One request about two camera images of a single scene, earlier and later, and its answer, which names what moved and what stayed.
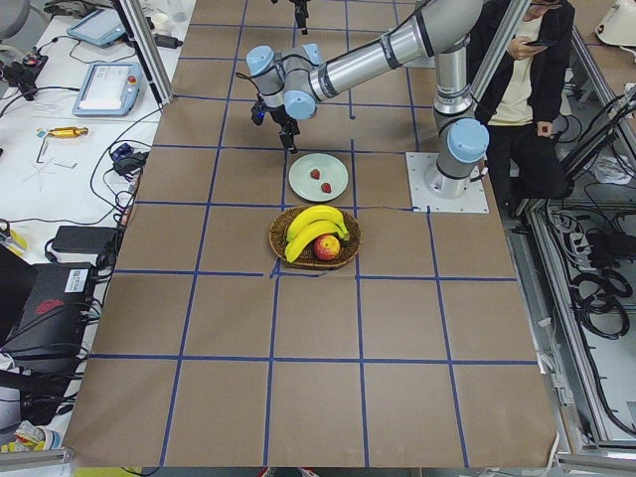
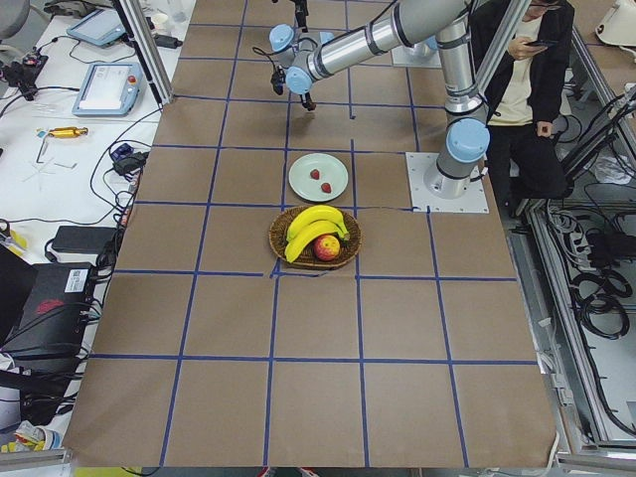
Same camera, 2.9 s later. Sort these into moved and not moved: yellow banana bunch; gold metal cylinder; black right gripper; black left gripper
Moved: black left gripper
Not moved: gold metal cylinder; black right gripper; yellow banana bunch
